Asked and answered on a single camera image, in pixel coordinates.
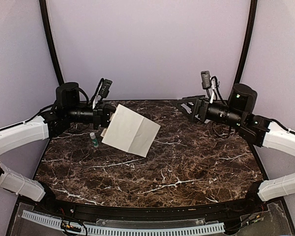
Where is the white green glue stick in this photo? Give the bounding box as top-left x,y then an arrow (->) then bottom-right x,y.
89,132 -> 99,148

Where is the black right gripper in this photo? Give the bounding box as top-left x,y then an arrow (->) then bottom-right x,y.
174,94 -> 244,128

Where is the black corner post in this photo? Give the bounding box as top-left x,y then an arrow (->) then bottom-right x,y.
39,0 -> 64,86
234,0 -> 258,84

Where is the white slotted cable duct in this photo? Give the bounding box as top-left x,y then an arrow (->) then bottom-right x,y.
21,210 -> 225,236

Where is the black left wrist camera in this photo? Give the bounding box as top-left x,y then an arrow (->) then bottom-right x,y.
90,78 -> 113,109

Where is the black front frame rail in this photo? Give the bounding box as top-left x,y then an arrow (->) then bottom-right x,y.
34,198 -> 267,222

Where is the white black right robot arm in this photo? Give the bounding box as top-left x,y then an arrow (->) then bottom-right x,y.
174,84 -> 295,213

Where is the cream lined letter paper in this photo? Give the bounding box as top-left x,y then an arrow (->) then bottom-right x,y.
101,104 -> 160,157

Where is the black right corner post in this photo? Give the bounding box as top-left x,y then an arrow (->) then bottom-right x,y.
234,0 -> 258,84

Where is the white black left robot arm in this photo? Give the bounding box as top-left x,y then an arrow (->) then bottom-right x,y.
0,78 -> 115,214

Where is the black left corner post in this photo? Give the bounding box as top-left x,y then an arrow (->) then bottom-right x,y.
39,0 -> 64,86

